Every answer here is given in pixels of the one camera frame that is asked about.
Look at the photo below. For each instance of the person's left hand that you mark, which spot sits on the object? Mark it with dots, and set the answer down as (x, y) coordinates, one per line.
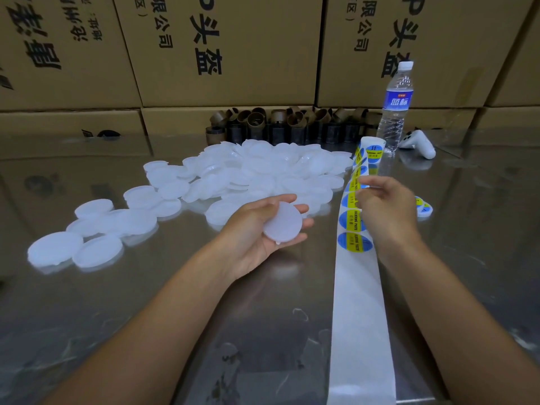
(240, 240)

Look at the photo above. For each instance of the person's right forearm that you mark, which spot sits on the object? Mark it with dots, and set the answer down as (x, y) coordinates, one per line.
(464, 337)

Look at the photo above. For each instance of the labelled lid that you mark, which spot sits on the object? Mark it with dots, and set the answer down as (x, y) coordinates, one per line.
(424, 207)
(283, 222)

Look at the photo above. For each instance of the person's left forearm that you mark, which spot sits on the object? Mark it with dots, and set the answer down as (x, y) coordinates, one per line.
(143, 346)

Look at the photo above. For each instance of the clear plastic water bottle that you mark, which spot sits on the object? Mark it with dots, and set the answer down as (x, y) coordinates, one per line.
(394, 114)

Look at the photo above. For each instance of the person's right hand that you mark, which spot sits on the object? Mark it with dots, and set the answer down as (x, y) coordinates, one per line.
(388, 215)

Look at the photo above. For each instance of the stack of brown cardboard boxes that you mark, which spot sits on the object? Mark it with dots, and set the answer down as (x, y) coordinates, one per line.
(236, 54)

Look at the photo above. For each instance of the white handheld controller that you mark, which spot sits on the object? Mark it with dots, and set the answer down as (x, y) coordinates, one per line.
(419, 144)

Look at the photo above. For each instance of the sticker roll with backing strip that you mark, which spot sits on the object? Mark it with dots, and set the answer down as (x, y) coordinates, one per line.
(361, 350)

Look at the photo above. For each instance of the row of dark cardboard tubes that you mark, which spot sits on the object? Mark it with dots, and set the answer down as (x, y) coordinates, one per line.
(270, 126)

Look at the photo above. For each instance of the pile of white plastic lids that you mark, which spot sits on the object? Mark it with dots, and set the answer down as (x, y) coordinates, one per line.
(228, 168)

